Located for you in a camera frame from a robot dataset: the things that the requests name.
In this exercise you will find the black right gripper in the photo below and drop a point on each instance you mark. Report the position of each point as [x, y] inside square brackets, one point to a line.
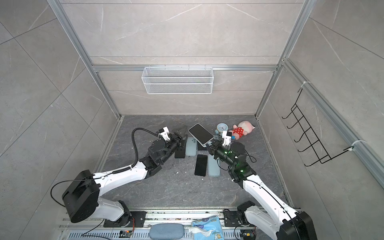
[214, 149]

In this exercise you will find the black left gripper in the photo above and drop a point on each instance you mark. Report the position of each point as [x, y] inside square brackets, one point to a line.
[177, 140]

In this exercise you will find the light blue phone case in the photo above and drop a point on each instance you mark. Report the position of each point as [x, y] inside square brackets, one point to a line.
[214, 169]
[191, 147]

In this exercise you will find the cased phone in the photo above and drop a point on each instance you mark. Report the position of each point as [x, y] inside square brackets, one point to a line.
[202, 135]
[180, 153]

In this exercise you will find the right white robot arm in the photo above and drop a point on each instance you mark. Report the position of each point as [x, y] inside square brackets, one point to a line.
[278, 220]

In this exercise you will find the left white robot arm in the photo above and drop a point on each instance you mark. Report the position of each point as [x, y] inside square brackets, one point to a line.
[83, 197]

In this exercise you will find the blue cream alarm clock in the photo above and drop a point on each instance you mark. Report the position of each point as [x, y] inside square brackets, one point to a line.
[221, 127]

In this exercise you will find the pink plush pig toy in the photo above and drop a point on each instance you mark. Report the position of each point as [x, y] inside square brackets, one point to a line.
[242, 129]

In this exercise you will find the blue tissue pack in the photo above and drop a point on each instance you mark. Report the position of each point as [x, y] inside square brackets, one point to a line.
[207, 229]

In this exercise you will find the grey blue cushion pad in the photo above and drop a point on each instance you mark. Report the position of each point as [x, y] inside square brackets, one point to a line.
[167, 232]

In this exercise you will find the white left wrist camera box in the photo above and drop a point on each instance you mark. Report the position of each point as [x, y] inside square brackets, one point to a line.
[164, 134]

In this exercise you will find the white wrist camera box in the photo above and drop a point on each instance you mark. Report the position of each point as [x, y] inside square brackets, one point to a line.
[164, 134]
[227, 137]

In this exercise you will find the white wire mesh basket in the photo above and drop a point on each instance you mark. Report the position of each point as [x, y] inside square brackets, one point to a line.
[178, 80]

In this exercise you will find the black wire hook rack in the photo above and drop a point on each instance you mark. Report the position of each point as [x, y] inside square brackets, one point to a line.
[313, 141]

